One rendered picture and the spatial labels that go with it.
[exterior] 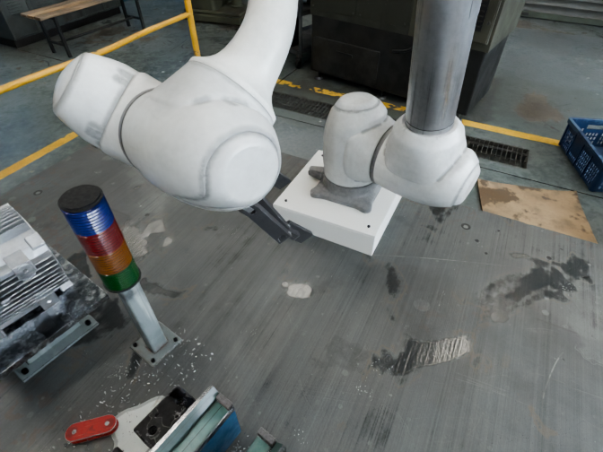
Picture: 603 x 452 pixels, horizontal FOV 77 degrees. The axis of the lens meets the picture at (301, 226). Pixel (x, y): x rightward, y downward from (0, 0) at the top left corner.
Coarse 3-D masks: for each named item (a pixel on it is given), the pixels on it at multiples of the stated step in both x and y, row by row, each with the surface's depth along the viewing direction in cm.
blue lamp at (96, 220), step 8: (104, 200) 56; (96, 208) 54; (104, 208) 56; (72, 216) 53; (80, 216) 54; (88, 216) 54; (96, 216) 55; (104, 216) 56; (112, 216) 58; (72, 224) 55; (80, 224) 55; (88, 224) 55; (96, 224) 55; (104, 224) 57; (80, 232) 56; (88, 232) 56; (96, 232) 56
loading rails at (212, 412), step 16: (208, 400) 63; (224, 400) 62; (192, 416) 61; (208, 416) 62; (224, 416) 62; (176, 432) 59; (192, 432) 60; (208, 432) 60; (224, 432) 64; (160, 448) 57; (176, 448) 58; (192, 448) 58; (208, 448) 62; (224, 448) 68; (256, 448) 58; (272, 448) 58
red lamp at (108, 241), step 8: (112, 224) 58; (104, 232) 57; (112, 232) 58; (120, 232) 61; (80, 240) 57; (88, 240) 57; (96, 240) 57; (104, 240) 58; (112, 240) 59; (120, 240) 61; (88, 248) 58; (96, 248) 58; (104, 248) 59; (112, 248) 60
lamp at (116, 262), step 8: (120, 248) 61; (128, 248) 64; (88, 256) 60; (96, 256) 59; (104, 256) 59; (112, 256) 60; (120, 256) 62; (128, 256) 64; (96, 264) 61; (104, 264) 60; (112, 264) 61; (120, 264) 62; (128, 264) 64; (104, 272) 62; (112, 272) 62
